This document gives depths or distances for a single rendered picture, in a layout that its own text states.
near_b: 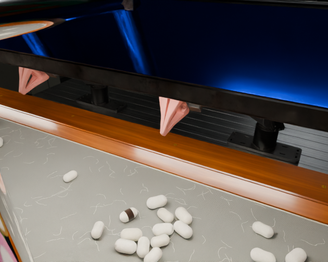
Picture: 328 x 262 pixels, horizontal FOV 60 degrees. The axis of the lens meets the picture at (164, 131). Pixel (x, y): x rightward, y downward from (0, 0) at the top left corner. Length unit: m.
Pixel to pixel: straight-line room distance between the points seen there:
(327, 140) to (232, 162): 0.43
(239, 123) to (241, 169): 0.38
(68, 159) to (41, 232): 0.21
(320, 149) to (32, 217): 0.76
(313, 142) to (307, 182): 0.34
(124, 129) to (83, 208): 0.25
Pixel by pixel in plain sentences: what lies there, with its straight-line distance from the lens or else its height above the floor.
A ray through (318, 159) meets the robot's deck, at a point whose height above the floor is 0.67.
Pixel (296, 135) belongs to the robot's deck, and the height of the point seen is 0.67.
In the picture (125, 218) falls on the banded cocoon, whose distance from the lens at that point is 0.52.
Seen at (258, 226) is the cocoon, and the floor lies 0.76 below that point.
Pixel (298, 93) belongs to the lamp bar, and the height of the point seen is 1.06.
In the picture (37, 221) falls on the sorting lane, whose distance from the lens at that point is 0.57.
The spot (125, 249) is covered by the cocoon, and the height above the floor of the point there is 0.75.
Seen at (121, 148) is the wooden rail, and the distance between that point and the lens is 0.68.
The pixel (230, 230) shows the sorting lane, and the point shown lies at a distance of 0.53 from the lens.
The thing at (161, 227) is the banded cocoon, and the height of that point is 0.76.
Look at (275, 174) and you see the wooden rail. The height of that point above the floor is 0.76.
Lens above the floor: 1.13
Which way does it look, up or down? 31 degrees down
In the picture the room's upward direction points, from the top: straight up
